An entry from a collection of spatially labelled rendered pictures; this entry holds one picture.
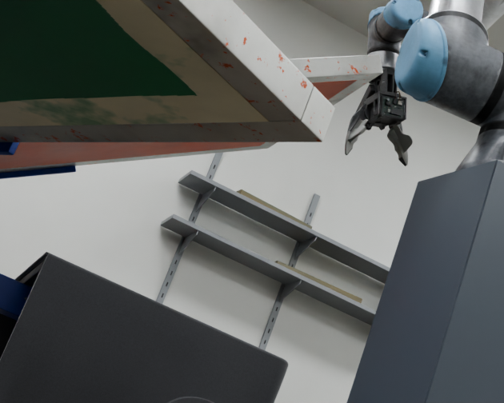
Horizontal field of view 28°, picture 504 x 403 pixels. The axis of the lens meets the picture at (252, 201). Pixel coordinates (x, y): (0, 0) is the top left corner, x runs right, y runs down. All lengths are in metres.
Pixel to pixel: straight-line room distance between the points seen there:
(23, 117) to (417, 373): 0.59
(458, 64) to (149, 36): 0.74
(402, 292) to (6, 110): 0.61
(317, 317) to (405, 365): 2.99
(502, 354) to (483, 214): 0.19
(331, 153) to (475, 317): 3.20
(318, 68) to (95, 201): 2.31
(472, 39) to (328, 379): 2.94
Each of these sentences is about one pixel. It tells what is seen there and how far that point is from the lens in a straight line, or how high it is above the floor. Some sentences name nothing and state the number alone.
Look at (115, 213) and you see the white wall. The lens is 4.11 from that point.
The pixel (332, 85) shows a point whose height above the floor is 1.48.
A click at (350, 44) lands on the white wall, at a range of 4.73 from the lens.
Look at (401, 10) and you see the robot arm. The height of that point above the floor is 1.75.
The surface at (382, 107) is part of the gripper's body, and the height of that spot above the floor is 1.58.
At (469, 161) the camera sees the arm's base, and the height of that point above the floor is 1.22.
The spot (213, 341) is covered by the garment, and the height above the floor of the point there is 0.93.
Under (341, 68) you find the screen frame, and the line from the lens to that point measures 1.93.
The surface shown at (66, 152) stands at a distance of 2.17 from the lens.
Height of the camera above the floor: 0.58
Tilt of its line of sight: 19 degrees up
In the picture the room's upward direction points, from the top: 21 degrees clockwise
